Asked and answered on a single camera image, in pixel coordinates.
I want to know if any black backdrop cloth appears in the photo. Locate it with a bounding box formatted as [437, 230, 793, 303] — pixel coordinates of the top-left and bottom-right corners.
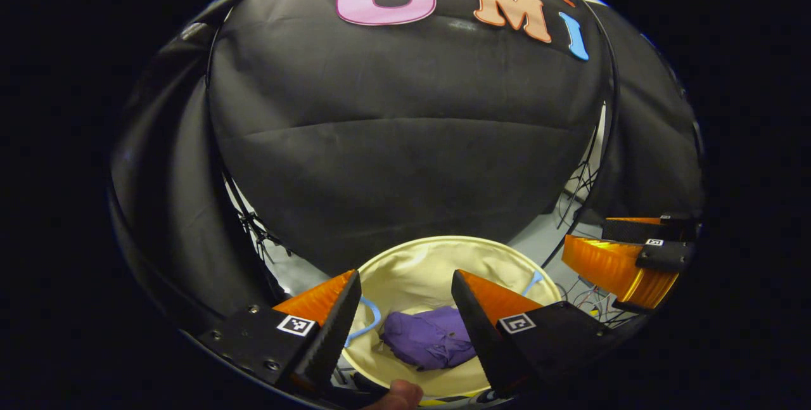
[111, 0, 705, 335]

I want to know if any purple corduroy shirt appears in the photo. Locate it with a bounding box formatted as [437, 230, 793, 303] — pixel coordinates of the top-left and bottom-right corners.
[380, 306, 477, 371]

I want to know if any tangle of black cables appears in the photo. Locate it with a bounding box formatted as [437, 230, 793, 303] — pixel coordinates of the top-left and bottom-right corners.
[556, 160, 603, 230]
[239, 207, 283, 262]

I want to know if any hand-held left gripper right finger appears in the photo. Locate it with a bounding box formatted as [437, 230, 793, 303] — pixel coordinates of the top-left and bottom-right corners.
[451, 269, 615, 399]

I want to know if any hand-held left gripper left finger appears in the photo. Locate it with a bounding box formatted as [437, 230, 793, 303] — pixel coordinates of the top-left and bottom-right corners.
[198, 269, 362, 395]

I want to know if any cream laundry hamper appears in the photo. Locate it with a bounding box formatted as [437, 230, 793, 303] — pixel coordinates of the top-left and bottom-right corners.
[342, 236, 563, 399]

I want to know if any black clothes rack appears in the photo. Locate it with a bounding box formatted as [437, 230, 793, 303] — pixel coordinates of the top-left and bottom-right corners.
[206, 0, 618, 300]

